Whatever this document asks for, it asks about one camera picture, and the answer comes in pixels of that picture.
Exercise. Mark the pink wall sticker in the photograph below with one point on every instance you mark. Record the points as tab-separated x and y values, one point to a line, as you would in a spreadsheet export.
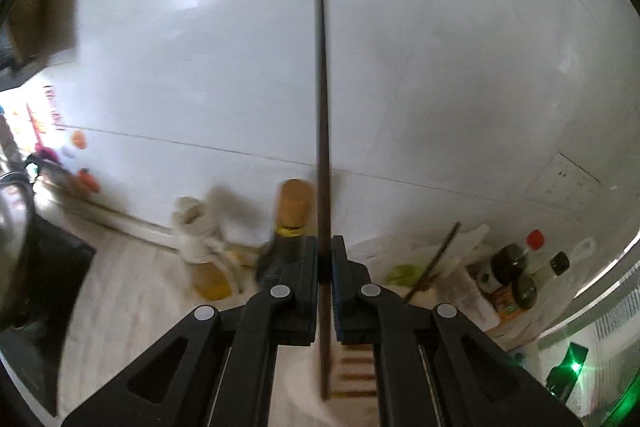
45	155

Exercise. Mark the red apple wall sticker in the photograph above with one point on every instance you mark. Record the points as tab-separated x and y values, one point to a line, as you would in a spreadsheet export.
87	179

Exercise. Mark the red capped clear bottle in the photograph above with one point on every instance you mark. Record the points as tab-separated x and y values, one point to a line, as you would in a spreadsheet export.
535	247

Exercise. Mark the brown wall cabinet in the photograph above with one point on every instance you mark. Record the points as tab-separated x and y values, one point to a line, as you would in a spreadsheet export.
45	7

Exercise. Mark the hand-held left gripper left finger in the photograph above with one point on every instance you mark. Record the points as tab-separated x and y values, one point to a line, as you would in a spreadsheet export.
304	302

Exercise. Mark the orange fruit wall sticker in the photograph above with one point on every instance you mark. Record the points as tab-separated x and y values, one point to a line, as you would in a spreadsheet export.
78	139

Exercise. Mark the clear cooking oil bottle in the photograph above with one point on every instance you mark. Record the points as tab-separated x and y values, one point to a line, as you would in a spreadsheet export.
202	252

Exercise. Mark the dark brown wooden chopstick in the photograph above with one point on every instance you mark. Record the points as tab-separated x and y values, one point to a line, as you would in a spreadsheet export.
322	117
434	259

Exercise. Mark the dark round sauce bottle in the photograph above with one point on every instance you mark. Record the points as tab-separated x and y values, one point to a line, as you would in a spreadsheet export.
507	262

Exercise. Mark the white cloud wall sticker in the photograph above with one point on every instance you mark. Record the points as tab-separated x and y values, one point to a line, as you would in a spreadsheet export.
67	152

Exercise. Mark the dark glass jar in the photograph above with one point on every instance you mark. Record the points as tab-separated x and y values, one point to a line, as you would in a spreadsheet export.
525	292

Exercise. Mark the dark soy sauce bottle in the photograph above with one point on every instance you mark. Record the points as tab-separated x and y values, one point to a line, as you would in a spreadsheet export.
292	217

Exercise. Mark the white plastic bag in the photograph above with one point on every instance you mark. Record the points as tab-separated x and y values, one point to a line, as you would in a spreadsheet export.
450	247

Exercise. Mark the black capped clear bottle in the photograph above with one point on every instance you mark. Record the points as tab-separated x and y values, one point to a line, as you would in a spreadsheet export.
556	268

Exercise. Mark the white wall outlet plate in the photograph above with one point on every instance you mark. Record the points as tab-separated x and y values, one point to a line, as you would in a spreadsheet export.
565	179

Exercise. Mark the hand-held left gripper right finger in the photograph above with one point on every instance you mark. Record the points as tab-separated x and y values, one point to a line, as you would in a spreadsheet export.
345	307

